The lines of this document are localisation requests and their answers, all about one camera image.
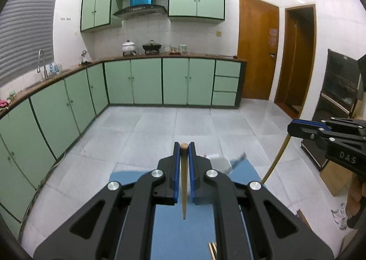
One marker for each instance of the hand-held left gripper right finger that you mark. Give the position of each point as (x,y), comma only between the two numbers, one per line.
(192,180)

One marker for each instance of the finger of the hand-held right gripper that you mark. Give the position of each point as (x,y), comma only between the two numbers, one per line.
(306,133)
(346,124)

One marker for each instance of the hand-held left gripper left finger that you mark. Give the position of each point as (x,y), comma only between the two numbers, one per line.
(177,177)

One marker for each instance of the tan wooden chopstick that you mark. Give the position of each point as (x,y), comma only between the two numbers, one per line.
(184,180)

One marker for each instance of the white double utensil holder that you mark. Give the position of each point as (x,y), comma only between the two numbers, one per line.
(221,164)

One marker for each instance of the yellow wooden chopstick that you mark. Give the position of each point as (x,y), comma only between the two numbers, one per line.
(276,160)

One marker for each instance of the bunch of patterned chopsticks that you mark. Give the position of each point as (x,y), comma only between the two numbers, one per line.
(213,251)

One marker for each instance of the person's right hand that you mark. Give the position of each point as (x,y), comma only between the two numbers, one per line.
(356,197)

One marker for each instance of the brown cardboard box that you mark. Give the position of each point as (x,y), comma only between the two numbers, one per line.
(336,177)

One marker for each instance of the black glass-front cabinet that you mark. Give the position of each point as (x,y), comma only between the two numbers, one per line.
(337,91)

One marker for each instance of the crumpled paper scraps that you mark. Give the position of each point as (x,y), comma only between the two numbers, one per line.
(339,215)

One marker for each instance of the blue tablecloth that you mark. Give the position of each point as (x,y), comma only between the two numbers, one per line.
(168,234)

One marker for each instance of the closed wooden door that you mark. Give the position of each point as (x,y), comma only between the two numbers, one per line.
(254,48)

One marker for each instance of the clear glass jar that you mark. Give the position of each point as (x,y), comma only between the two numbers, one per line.
(167,49)

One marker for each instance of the patterned ceramic mug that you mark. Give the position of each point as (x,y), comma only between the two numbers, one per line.
(182,48)

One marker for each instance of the black lidded pot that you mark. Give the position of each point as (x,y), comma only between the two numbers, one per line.
(151,47)

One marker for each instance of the green base cabinets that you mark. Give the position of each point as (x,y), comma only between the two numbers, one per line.
(57,117)

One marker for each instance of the white lidded pot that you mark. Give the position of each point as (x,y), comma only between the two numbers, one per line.
(128,48)

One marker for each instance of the steel kitchen faucet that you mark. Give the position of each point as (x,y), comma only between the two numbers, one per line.
(43,63)

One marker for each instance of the black range hood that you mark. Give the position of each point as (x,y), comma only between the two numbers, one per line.
(141,3)

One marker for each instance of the red cloth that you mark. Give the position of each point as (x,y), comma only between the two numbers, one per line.
(3,103)

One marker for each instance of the grey window blind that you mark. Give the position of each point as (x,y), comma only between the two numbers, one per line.
(25,28)

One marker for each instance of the wooden door frame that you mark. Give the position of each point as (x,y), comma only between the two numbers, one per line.
(281,63)

